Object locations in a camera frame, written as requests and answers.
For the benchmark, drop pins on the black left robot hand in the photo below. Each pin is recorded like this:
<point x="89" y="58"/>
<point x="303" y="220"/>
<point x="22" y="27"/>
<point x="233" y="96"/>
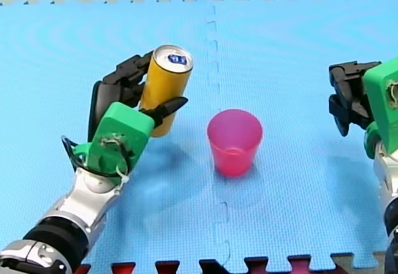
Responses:
<point x="107" y="95"/>

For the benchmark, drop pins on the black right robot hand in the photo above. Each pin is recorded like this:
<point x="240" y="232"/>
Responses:
<point x="348" y="95"/>

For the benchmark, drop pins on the yellow drink can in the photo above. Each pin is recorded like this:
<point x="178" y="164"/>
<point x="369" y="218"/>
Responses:
<point x="164" y="87"/>

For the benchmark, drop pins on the pink plastic cup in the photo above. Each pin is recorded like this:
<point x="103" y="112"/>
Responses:
<point x="234" y="143"/>

